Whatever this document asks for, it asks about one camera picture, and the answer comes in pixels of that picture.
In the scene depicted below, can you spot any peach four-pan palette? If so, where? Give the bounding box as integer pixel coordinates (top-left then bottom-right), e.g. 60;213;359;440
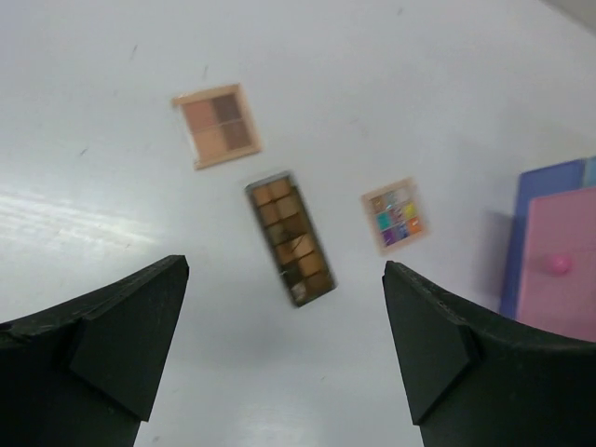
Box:
171;84;262;170

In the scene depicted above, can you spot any colourful square eyeshadow palette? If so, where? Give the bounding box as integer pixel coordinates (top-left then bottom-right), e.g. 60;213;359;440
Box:
360;178;429;254

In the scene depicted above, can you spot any brown long eyeshadow palette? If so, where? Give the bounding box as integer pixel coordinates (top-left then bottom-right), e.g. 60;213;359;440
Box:
245;170;336;307

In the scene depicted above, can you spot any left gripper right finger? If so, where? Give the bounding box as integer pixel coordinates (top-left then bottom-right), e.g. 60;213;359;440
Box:
383;261;595;446

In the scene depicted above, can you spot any blue drawer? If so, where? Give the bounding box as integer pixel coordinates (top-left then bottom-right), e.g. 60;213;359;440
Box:
583;156;596;188

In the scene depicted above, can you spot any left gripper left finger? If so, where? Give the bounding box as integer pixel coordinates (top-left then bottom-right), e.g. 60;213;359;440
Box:
1;255;189;446

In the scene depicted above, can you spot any pink drawer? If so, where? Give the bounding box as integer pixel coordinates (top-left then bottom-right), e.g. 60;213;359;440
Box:
516;187;595;342

